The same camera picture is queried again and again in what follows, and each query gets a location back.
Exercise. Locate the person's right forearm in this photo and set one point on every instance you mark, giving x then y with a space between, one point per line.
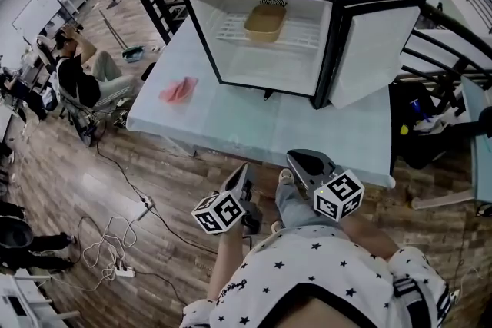
369 238

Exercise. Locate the table with pale blue cover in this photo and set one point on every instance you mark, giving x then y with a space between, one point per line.
250 126
482 173

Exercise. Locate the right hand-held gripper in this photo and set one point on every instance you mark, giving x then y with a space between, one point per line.
338 197

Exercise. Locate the blue cup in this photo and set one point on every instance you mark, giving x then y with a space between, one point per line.
415 108

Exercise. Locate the white power strip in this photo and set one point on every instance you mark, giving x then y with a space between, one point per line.
145 208
125 272

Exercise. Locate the white star-print shirt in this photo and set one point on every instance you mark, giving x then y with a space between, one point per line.
315 276

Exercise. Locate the person's left forearm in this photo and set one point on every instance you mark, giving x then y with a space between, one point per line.
227 265

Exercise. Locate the small yellow ball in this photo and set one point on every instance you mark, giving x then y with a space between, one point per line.
404 130

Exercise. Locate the black bag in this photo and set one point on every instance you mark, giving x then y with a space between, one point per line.
423 150

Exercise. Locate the beige food tray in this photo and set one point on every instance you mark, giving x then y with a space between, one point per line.
265 25

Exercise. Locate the pink cloth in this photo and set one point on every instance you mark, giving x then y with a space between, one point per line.
178 91

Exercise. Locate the person's beige shoe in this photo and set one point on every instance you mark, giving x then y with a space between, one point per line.
286 176
276 226

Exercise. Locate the white whiteboard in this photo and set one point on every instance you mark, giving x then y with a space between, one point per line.
36 9

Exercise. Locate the black office chair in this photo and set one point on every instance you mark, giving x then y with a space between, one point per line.
82 115

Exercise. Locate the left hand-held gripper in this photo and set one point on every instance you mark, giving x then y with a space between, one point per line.
219 213

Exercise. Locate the white crumpled cloth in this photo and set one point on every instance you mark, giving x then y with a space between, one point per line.
428 123

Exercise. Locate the teal dustpan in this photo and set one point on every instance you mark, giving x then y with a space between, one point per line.
133 54

